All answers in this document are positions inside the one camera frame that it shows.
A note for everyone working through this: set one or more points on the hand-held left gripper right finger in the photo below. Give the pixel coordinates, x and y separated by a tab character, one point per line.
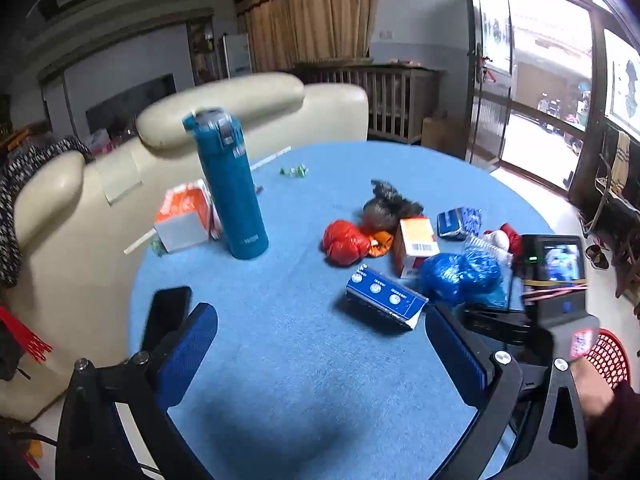
457	355

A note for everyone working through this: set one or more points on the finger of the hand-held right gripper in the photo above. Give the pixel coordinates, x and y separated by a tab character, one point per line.
500	325

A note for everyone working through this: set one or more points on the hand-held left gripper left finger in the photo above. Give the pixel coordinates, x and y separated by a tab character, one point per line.
187	350

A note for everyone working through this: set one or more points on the blue plastic bag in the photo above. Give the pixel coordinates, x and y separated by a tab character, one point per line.
460	275

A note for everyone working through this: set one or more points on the red plastic basket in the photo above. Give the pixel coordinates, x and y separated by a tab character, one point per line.
610	355

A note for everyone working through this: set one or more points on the clear plastic bag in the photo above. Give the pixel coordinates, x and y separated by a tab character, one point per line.
480	250

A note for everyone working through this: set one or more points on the white tissue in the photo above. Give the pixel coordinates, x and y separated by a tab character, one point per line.
497	241

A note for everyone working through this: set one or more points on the blue white box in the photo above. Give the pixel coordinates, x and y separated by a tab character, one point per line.
385	300

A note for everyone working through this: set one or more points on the blue white packet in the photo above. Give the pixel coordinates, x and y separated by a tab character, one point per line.
457	222

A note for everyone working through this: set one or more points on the orange white carton box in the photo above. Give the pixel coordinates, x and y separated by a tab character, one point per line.
415	245

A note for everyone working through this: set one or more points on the orange wrapper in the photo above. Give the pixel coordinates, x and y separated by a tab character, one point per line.
381	246

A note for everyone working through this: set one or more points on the red plastic bag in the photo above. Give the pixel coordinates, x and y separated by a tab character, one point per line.
345	242

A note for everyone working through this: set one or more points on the black plastic bag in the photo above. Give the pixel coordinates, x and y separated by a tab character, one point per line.
385	210

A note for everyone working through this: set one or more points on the person's right forearm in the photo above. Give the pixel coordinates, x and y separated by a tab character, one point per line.
617	440

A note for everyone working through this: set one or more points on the person's right hand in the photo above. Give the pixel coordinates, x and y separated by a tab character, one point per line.
592	387

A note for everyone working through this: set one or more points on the black smartphone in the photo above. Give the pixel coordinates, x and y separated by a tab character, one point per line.
167	310

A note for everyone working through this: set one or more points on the pair of slippers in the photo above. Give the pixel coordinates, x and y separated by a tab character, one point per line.
597	257

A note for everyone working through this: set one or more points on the small green wrapper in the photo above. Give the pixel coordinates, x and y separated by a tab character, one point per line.
157	246

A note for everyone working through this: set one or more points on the wooden chair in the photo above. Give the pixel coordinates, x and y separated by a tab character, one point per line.
620	220

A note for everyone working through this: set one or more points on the orange white tissue box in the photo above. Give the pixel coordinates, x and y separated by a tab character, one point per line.
180	220

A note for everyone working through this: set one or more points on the red fringed cloth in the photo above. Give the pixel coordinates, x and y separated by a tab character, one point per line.
30	340

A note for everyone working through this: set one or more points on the teal thermos bottle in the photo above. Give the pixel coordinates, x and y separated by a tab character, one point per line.
232	185

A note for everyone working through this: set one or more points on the striped towel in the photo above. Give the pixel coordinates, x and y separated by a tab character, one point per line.
621	160

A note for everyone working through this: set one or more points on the beige paper sheet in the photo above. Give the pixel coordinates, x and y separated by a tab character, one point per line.
117	180

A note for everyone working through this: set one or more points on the cardboard box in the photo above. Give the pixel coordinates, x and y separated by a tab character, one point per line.
445	137

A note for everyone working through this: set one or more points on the brown glass door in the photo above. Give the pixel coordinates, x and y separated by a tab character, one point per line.
492	125

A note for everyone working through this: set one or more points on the green candy wrapper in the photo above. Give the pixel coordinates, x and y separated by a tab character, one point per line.
292	171

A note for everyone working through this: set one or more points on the long white stick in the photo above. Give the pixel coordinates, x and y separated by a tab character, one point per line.
275	156

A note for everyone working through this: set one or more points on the pink bag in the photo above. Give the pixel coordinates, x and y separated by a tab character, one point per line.
107	142

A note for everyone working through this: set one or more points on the black white patterned scarf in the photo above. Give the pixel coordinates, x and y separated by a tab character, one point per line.
15	180

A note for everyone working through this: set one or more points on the cream leather sofa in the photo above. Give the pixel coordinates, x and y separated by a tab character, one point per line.
225	105

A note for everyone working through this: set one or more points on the wooden crib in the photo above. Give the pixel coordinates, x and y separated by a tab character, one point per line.
390	100

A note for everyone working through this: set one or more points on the black television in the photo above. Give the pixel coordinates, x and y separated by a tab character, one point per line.
130	105

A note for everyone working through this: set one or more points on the cluttered wooden shelf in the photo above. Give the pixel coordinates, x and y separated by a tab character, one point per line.
20	130

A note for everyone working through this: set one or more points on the wooden display cabinet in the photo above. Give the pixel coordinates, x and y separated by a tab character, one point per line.
202	52

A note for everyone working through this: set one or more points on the white standing air conditioner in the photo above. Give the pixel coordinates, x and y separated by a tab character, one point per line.
237	55

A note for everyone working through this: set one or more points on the beige curtains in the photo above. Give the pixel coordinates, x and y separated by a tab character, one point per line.
310	15

